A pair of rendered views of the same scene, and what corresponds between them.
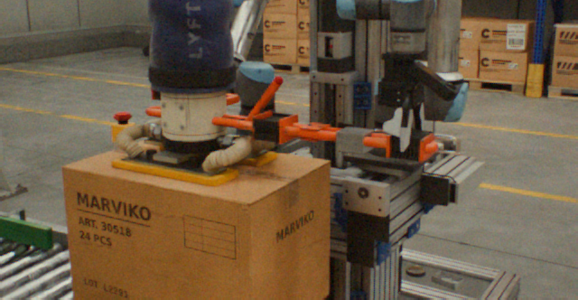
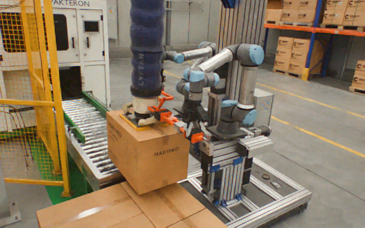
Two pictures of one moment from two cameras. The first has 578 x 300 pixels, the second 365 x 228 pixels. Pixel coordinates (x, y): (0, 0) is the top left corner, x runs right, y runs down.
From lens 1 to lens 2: 84 cm
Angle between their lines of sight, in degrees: 24
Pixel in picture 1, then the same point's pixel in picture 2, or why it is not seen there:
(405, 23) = (191, 89)
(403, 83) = (190, 111)
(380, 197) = (209, 148)
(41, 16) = (193, 39)
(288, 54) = (284, 66)
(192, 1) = (141, 65)
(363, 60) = (228, 90)
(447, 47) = (245, 94)
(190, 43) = (139, 80)
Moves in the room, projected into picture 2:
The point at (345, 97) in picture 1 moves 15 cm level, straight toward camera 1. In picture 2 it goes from (217, 104) to (209, 109)
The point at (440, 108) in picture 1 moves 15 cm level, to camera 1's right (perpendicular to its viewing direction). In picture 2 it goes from (240, 118) to (262, 123)
